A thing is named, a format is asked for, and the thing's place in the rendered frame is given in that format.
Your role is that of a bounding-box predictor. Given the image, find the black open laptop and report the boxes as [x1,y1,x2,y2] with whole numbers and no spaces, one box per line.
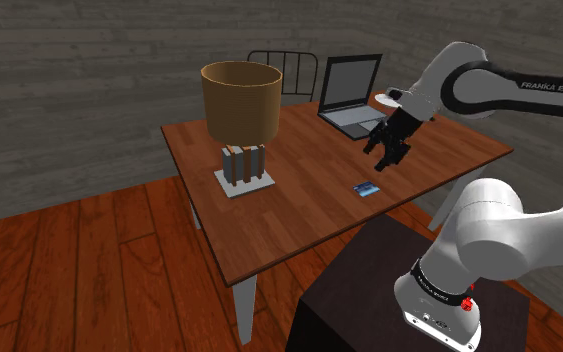
[316,53,389,142]

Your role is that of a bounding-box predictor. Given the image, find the dark robot stand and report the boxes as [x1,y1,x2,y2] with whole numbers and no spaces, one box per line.
[284,213,532,352]

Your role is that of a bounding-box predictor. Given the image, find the brown shade table lamp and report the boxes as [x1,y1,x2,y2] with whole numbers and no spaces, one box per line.
[200,60,283,200]

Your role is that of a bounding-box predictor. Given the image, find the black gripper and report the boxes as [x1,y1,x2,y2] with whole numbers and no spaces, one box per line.
[362,108,426,173]

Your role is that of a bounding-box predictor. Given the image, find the wooden table with white legs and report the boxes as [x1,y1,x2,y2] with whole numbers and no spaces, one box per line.
[160,90,515,346]

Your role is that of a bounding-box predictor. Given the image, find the black metal chair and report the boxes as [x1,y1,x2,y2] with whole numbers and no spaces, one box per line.
[246,50,320,103]

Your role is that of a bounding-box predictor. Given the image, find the small blue card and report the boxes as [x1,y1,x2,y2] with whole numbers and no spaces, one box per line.
[351,181,381,199]

